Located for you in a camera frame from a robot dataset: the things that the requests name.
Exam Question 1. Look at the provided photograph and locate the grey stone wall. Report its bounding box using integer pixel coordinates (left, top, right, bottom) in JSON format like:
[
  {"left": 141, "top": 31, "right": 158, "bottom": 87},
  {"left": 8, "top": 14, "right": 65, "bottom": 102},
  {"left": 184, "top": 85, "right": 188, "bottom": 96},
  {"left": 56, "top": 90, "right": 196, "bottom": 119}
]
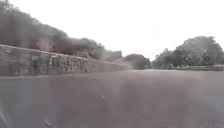
[{"left": 0, "top": 43, "right": 132, "bottom": 78}]

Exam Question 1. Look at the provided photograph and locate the grey asphalt road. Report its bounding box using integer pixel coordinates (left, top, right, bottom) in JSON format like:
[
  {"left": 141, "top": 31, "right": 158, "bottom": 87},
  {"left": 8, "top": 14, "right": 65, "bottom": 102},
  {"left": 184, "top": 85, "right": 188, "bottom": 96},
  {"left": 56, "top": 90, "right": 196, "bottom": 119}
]
[{"left": 0, "top": 68, "right": 224, "bottom": 128}]

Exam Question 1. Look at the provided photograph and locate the group of trees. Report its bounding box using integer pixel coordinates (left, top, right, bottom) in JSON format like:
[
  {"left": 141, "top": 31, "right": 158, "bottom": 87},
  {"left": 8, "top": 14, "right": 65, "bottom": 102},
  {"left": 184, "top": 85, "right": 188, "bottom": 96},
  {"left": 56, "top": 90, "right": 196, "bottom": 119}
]
[{"left": 151, "top": 35, "right": 224, "bottom": 70}]

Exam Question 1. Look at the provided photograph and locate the round dark tree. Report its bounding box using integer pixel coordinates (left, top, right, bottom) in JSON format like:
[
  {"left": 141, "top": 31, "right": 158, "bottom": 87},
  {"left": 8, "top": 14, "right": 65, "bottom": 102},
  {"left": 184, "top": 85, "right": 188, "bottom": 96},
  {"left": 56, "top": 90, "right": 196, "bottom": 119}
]
[{"left": 122, "top": 53, "right": 153, "bottom": 71}]

